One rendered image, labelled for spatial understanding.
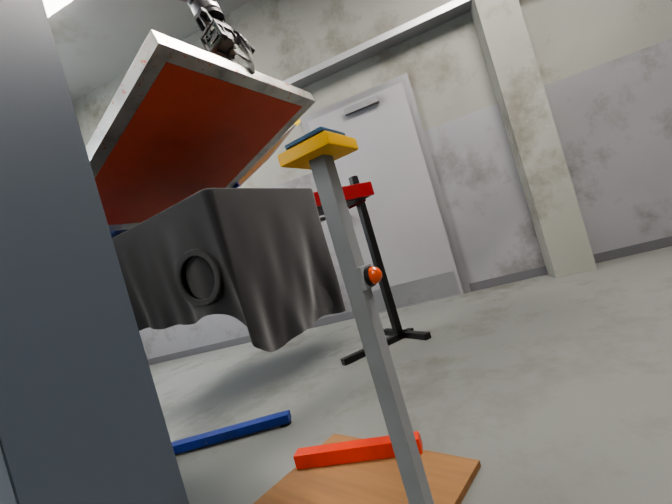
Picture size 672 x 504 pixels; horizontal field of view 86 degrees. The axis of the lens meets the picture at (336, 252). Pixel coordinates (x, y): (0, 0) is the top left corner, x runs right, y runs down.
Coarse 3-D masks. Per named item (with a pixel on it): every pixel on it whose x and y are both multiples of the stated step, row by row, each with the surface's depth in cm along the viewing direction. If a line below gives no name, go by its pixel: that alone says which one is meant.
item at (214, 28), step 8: (200, 8) 96; (208, 8) 98; (216, 8) 99; (200, 16) 97; (208, 16) 97; (216, 16) 100; (200, 24) 98; (208, 24) 95; (216, 24) 94; (224, 24) 98; (208, 32) 96; (216, 32) 95; (224, 32) 95; (232, 32) 99; (200, 40) 98; (208, 40) 97; (216, 40) 96; (224, 40) 97; (232, 40) 97; (216, 48) 97; (224, 48) 99; (232, 48) 100; (224, 56) 101; (232, 56) 102
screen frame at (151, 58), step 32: (160, 64) 79; (192, 64) 84; (224, 64) 90; (128, 96) 82; (288, 96) 113; (96, 128) 91; (288, 128) 130; (96, 160) 96; (256, 160) 140; (128, 224) 134
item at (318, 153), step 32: (288, 160) 75; (320, 160) 76; (320, 192) 77; (352, 224) 79; (352, 256) 76; (352, 288) 77; (384, 352) 77; (384, 384) 76; (384, 416) 77; (416, 448) 78; (416, 480) 76
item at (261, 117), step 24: (264, 96) 107; (240, 120) 112; (264, 120) 118; (288, 120) 126; (216, 144) 117; (240, 144) 124; (264, 144) 132; (192, 168) 122; (216, 168) 130; (240, 168) 139; (168, 192) 128; (192, 192) 137
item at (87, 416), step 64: (0, 0) 45; (0, 64) 43; (0, 128) 41; (64, 128) 48; (0, 192) 39; (64, 192) 46; (0, 256) 38; (64, 256) 44; (0, 320) 36; (64, 320) 42; (128, 320) 49; (0, 384) 35; (64, 384) 40; (128, 384) 47; (0, 448) 34; (64, 448) 38; (128, 448) 45
